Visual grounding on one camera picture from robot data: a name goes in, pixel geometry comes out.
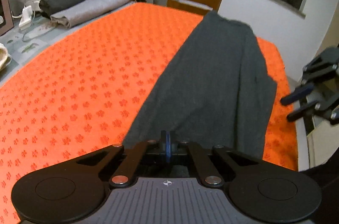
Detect dark grey sweatpants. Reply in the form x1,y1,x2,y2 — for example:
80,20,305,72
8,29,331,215
123,12,277,159

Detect white power strip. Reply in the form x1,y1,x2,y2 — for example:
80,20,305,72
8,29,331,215
19,5,33,30

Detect light grey folded garment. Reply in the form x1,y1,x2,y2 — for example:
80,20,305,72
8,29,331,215
50,0,132,28

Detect orange floral table mat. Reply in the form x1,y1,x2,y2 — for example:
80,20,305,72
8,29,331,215
0,2,299,224

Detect white folded padded jacket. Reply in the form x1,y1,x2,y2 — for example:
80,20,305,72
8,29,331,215
0,43,12,71

